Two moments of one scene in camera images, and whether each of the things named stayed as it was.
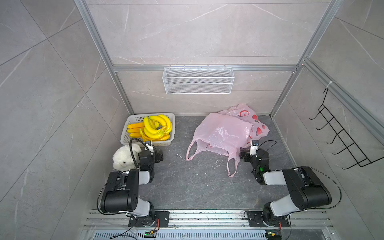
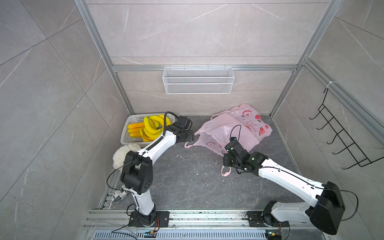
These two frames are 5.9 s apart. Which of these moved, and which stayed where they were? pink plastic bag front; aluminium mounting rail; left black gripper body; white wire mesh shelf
Moved: pink plastic bag front; left black gripper body
Stayed: white wire mesh shelf; aluminium mounting rail
